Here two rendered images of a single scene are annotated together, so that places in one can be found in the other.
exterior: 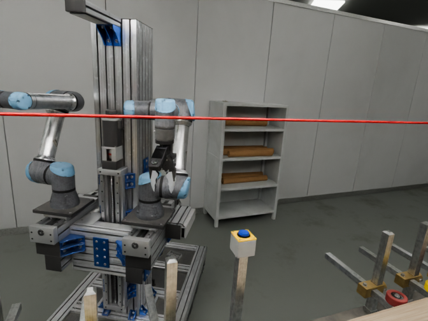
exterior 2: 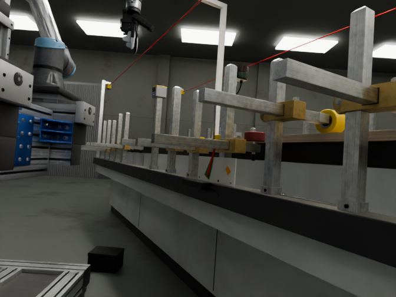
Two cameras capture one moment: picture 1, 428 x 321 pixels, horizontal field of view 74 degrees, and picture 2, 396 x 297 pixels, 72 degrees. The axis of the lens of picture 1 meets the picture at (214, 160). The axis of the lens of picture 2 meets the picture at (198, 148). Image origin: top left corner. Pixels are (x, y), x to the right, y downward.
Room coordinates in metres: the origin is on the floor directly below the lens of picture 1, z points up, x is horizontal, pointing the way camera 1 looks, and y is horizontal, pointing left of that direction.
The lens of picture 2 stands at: (0.91, 1.60, 0.80)
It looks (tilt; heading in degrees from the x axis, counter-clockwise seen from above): 2 degrees up; 261
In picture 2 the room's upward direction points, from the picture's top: 4 degrees clockwise
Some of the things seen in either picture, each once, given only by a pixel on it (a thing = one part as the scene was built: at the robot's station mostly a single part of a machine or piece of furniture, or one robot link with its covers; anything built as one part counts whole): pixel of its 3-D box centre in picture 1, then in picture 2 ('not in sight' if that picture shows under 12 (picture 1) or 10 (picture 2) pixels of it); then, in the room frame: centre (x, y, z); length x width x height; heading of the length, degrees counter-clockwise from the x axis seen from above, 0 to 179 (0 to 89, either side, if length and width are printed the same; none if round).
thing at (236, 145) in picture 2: not in sight; (230, 145); (0.64, 0.61, 0.84); 0.13 x 0.06 x 0.05; 111
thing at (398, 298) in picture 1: (394, 306); not in sight; (1.05, -0.82, 0.85); 0.08 x 0.08 x 0.11
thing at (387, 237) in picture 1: (378, 276); (125, 139); (1.18, -0.81, 0.90); 0.03 x 0.03 x 0.48; 21
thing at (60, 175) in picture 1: (62, 175); not in sight; (1.47, 0.83, 1.20); 0.13 x 0.12 x 0.14; 76
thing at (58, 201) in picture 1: (64, 195); not in sight; (1.47, 0.82, 1.09); 0.15 x 0.15 x 0.10
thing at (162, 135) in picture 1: (164, 134); (133, 6); (1.08, 0.20, 1.54); 0.08 x 0.08 x 0.05
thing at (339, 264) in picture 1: (357, 279); (117, 146); (1.23, -0.75, 0.84); 0.43 x 0.03 x 0.04; 21
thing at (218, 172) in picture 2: not in sight; (214, 170); (0.68, 0.57, 0.75); 0.26 x 0.01 x 0.10; 111
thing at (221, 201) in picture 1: (243, 162); not in sight; (3.64, -0.40, 0.77); 0.90 x 0.45 x 1.55; 113
